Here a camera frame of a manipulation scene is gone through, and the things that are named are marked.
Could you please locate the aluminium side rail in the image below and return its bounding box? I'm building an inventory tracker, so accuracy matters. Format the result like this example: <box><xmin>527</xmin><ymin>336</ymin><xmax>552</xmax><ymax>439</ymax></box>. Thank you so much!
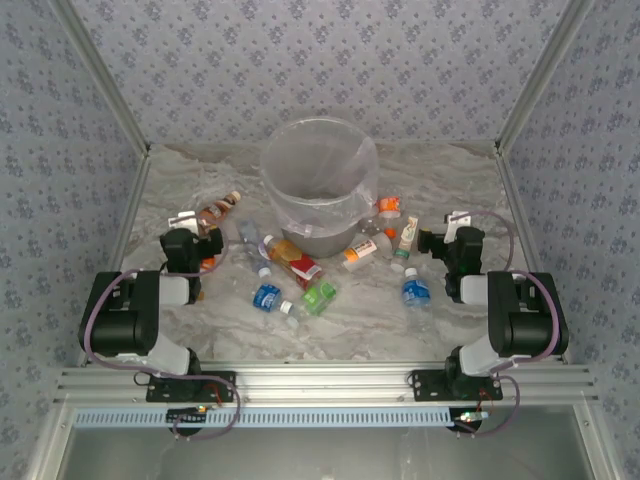
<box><xmin>494</xmin><ymin>144</ymin><xmax>574</xmax><ymax>366</ymax></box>
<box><xmin>74</xmin><ymin>144</ymin><xmax>151</xmax><ymax>369</ymax></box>

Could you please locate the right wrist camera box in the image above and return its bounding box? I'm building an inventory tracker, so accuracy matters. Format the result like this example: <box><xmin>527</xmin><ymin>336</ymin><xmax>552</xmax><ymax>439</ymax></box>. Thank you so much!
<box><xmin>443</xmin><ymin>210</ymin><xmax>474</xmax><ymax>232</ymax></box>

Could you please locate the aluminium frame post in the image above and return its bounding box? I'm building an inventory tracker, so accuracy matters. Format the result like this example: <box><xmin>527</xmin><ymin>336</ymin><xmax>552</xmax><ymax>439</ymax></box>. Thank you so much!
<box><xmin>49</xmin><ymin>0</ymin><xmax>151</xmax><ymax>154</ymax></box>
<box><xmin>494</xmin><ymin>0</ymin><xmax>596</xmax><ymax>154</ymax></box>

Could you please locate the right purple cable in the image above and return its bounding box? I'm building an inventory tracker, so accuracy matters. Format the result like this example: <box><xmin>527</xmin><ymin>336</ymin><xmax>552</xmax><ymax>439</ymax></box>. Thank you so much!
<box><xmin>452</xmin><ymin>208</ymin><xmax>562</xmax><ymax>440</ymax></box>

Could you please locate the purple cable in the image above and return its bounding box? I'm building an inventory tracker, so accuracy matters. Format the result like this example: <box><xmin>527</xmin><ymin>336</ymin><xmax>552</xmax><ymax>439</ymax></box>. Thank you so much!
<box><xmin>452</xmin><ymin>208</ymin><xmax>562</xmax><ymax>440</ymax></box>
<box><xmin>82</xmin><ymin>227</ymin><xmax>242</xmax><ymax>442</ymax></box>

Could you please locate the clear water bottle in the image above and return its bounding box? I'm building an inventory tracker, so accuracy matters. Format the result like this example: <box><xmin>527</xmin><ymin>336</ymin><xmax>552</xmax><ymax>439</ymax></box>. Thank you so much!
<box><xmin>236</xmin><ymin>218</ymin><xmax>274</xmax><ymax>279</ymax></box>

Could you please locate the orange label plastic bottle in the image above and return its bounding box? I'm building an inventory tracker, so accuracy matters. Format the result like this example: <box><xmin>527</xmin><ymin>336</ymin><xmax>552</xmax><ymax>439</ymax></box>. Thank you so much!
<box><xmin>360</xmin><ymin>195</ymin><xmax>402</xmax><ymax>236</ymax></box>

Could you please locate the blue label water bottle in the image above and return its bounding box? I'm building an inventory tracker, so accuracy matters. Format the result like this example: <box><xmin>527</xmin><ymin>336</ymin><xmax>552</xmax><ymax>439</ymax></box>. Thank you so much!
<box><xmin>400</xmin><ymin>266</ymin><xmax>433</xmax><ymax>324</ymax></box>
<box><xmin>251</xmin><ymin>282</ymin><xmax>297</xmax><ymax>316</ymax></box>

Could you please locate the left aluminium frame post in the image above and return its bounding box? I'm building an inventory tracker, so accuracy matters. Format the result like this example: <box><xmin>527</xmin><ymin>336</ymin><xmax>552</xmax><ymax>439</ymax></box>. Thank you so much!
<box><xmin>49</xmin><ymin>0</ymin><xmax>151</xmax><ymax>154</ymax></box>

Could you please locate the grey metal lower shelf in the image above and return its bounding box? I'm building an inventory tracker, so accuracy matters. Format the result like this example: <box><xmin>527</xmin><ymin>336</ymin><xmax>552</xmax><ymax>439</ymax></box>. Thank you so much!
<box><xmin>27</xmin><ymin>403</ymin><xmax>621</xmax><ymax>480</ymax></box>

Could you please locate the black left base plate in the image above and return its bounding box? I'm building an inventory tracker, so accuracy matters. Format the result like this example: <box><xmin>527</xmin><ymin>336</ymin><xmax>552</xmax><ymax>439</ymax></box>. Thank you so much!
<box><xmin>145</xmin><ymin>370</ymin><xmax>237</xmax><ymax>404</ymax></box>

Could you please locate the left aluminium side rail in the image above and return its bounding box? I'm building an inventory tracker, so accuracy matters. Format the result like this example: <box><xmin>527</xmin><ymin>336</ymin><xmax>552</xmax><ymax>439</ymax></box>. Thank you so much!
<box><xmin>74</xmin><ymin>144</ymin><xmax>151</xmax><ymax>369</ymax></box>

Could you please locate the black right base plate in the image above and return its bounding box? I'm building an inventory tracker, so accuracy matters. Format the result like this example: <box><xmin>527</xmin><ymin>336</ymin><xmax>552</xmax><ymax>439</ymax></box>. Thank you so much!
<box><xmin>410</xmin><ymin>369</ymin><xmax>504</xmax><ymax>401</ymax></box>

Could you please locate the white green label bottle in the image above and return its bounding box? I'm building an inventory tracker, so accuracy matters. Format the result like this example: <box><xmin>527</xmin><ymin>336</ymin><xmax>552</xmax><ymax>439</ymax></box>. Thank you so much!
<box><xmin>391</xmin><ymin>214</ymin><xmax>421</xmax><ymax>262</ymax></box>

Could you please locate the white orange label bottle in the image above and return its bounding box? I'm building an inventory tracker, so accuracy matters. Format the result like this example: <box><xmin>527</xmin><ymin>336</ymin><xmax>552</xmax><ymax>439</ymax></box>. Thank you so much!
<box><xmin>341</xmin><ymin>227</ymin><xmax>399</xmax><ymax>274</ymax></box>

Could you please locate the right aluminium frame post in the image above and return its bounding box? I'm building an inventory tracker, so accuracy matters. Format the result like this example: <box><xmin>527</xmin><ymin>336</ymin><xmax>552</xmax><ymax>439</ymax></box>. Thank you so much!
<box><xmin>494</xmin><ymin>0</ymin><xmax>596</xmax><ymax>154</ymax></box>

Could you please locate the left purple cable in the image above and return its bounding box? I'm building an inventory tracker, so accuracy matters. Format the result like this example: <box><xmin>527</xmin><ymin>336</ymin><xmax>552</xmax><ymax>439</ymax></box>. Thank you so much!
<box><xmin>82</xmin><ymin>227</ymin><xmax>242</xmax><ymax>442</ymax></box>

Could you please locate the slotted pale cable duct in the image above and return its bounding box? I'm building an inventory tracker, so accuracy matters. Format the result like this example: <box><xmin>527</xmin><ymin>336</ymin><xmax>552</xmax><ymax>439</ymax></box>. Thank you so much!
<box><xmin>73</xmin><ymin>405</ymin><xmax>464</xmax><ymax>429</ymax></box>

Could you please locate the right aluminium side rail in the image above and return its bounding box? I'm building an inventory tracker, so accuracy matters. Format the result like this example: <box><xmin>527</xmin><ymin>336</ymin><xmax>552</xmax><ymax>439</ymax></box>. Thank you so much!
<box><xmin>494</xmin><ymin>144</ymin><xmax>574</xmax><ymax>366</ymax></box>

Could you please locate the clear plastic bin liner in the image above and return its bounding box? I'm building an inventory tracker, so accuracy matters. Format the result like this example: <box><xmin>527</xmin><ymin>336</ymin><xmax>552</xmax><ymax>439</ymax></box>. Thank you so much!
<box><xmin>258</xmin><ymin>115</ymin><xmax>380</xmax><ymax>236</ymax></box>

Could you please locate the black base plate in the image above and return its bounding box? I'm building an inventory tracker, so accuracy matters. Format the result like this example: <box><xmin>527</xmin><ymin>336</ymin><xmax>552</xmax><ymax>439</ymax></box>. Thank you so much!
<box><xmin>410</xmin><ymin>369</ymin><xmax>504</xmax><ymax>401</ymax></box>
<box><xmin>145</xmin><ymin>370</ymin><xmax>237</xmax><ymax>404</ymax></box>

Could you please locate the grey mesh waste bin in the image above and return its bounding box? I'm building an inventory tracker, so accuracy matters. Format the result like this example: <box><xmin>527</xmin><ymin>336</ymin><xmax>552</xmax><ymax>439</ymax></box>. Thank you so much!
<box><xmin>259</xmin><ymin>115</ymin><xmax>379</xmax><ymax>260</ymax></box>

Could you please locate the brown tea plastic bottle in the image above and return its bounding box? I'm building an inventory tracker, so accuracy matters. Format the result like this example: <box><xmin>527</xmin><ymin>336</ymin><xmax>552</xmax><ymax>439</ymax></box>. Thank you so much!
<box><xmin>197</xmin><ymin>190</ymin><xmax>242</xmax><ymax>236</ymax></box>

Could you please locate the aluminium front rail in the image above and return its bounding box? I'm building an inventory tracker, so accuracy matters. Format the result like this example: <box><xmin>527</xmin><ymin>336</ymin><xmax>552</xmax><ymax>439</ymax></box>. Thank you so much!
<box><xmin>52</xmin><ymin>360</ymin><xmax>599</xmax><ymax>406</ymax></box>

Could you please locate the small LED circuit board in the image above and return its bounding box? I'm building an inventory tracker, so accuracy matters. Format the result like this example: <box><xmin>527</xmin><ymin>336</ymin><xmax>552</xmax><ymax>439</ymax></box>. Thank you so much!
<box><xmin>166</xmin><ymin>404</ymin><xmax>210</xmax><ymax>425</ymax></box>
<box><xmin>449</xmin><ymin>409</ymin><xmax>489</xmax><ymax>432</ymax></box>

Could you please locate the green label plastic bottle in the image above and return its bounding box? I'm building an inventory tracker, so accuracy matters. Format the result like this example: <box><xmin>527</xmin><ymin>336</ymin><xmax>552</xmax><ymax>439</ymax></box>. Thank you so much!
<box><xmin>287</xmin><ymin>278</ymin><xmax>340</xmax><ymax>330</ymax></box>

